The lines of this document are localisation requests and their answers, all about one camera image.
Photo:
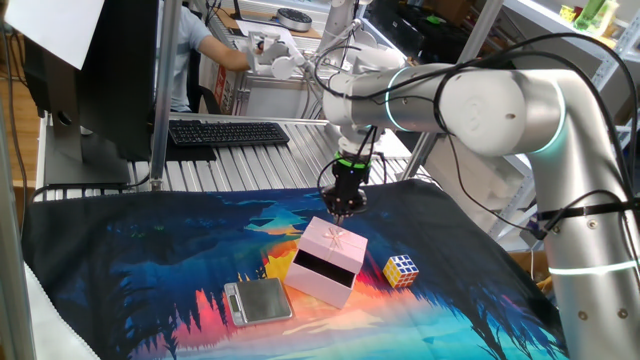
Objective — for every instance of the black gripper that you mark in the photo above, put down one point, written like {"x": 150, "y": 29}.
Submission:
{"x": 345, "y": 197}

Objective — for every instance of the pink ribboned gift box casing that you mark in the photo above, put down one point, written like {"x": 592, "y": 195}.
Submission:
{"x": 325, "y": 245}

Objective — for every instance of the bare operator forearm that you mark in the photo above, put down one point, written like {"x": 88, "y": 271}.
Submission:
{"x": 225, "y": 55}

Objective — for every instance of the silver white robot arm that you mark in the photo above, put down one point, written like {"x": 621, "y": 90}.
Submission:
{"x": 475, "y": 110}

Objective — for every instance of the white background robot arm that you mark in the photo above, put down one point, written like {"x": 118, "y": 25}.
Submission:
{"x": 336, "y": 20}

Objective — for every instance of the pink gift box base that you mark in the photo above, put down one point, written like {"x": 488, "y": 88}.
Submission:
{"x": 315, "y": 287}

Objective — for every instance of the brown cardboard box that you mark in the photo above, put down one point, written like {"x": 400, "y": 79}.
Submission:
{"x": 525, "y": 260}

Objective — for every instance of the Rubik's cube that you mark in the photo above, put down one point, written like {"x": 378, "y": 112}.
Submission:
{"x": 400, "y": 271}

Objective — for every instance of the silver digital scale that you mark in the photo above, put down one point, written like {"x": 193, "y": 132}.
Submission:
{"x": 260, "y": 300}

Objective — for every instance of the black keyboard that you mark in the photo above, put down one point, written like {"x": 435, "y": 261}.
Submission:
{"x": 227, "y": 132}

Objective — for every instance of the white teleoperation device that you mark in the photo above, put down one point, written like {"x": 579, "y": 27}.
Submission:
{"x": 282, "y": 62}

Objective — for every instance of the white foam blocks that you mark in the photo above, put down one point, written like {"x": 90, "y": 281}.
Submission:
{"x": 500, "y": 175}

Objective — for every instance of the white cabinet red label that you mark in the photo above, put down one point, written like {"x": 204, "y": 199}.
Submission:
{"x": 220, "y": 82}

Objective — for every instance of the colourful landscape print cloth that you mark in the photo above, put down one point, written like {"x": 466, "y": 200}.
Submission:
{"x": 150, "y": 250}

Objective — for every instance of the black office chair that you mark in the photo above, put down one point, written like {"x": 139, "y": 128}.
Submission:
{"x": 195, "y": 85}

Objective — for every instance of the round black speaker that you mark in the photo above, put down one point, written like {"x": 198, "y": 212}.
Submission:
{"x": 295, "y": 20}

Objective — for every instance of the wooden desk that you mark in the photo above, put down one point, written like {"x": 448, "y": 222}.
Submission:
{"x": 227, "y": 19}

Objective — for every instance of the seated person blue shirt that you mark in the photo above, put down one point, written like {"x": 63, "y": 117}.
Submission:
{"x": 190, "y": 30}

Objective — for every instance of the black computer monitor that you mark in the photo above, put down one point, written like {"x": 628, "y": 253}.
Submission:
{"x": 120, "y": 75}

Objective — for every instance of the green bottle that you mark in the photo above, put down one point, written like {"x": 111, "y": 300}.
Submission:
{"x": 590, "y": 12}

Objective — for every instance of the white paper sheet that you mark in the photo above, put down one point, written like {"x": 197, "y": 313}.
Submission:
{"x": 55, "y": 25}

